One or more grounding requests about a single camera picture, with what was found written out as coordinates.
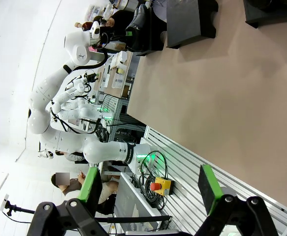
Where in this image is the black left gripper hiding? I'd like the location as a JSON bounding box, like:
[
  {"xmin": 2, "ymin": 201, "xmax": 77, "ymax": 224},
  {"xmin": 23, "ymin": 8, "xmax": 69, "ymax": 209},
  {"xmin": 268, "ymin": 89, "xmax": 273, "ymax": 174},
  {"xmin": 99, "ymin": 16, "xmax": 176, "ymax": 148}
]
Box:
[{"xmin": 100, "ymin": 27, "xmax": 134, "ymax": 52}]

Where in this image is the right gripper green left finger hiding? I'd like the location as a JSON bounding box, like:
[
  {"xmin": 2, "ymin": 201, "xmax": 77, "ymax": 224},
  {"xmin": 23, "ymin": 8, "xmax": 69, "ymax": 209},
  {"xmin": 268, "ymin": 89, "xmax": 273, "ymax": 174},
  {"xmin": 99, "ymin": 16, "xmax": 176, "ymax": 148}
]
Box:
[{"xmin": 26, "ymin": 167, "xmax": 104, "ymax": 236}]

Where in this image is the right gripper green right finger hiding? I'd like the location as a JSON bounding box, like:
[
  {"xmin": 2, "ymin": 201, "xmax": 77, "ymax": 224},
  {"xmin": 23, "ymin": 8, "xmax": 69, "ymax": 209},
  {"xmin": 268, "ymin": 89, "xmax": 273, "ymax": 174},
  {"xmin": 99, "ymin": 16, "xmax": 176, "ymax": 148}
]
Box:
[{"xmin": 194, "ymin": 164, "xmax": 280, "ymax": 236}]

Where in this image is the black leather buckle shoe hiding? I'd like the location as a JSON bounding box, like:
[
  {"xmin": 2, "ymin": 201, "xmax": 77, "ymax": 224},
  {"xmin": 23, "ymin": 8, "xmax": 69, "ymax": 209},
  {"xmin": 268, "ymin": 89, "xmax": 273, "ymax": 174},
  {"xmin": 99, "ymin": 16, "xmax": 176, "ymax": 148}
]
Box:
[{"xmin": 125, "ymin": 3, "xmax": 149, "ymax": 51}]

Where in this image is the seated person in beige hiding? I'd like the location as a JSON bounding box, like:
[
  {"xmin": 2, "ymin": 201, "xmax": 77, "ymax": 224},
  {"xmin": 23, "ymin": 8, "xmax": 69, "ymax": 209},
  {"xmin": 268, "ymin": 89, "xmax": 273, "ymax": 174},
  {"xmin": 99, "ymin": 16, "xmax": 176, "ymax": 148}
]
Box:
[{"xmin": 50, "ymin": 171, "xmax": 121, "ymax": 215}]

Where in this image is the black shoe stand with slot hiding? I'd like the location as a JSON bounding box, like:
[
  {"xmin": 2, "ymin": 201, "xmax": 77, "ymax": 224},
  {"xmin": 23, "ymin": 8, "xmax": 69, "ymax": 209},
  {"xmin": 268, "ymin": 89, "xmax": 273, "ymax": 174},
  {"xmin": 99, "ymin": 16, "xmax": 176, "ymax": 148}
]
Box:
[{"xmin": 166, "ymin": 0, "xmax": 219, "ymax": 49}]

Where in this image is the yellow emergency stop box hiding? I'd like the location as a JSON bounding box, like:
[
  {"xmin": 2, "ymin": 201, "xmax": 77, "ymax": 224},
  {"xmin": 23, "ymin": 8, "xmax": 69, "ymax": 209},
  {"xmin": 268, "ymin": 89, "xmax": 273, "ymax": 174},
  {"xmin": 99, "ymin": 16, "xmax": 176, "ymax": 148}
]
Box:
[{"xmin": 150, "ymin": 176, "xmax": 175, "ymax": 197}]

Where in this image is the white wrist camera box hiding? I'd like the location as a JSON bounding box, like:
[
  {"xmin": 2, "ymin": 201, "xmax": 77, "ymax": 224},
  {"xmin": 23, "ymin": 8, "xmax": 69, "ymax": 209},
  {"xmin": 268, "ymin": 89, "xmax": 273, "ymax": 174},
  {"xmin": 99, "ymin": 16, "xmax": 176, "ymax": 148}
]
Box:
[{"xmin": 90, "ymin": 21, "xmax": 101, "ymax": 41}]

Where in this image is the silver aluminium frame base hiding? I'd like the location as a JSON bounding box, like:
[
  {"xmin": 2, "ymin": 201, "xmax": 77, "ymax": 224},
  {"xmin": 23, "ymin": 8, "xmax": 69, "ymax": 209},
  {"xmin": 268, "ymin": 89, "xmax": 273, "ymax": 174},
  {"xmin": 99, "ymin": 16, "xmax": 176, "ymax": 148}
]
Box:
[{"xmin": 143, "ymin": 124, "xmax": 287, "ymax": 236}]

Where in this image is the black coiled cable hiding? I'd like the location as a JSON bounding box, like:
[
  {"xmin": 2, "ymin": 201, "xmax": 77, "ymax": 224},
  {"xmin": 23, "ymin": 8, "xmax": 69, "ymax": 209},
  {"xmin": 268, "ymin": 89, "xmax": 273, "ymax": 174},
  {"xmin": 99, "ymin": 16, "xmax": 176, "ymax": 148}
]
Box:
[{"xmin": 137, "ymin": 150, "xmax": 169, "ymax": 210}]

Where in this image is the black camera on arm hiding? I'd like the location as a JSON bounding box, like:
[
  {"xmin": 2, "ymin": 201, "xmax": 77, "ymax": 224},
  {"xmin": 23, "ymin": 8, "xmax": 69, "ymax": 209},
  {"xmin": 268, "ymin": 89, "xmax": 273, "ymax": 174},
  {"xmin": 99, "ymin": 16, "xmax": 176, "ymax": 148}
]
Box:
[{"xmin": 3, "ymin": 200, "xmax": 36, "ymax": 217}]

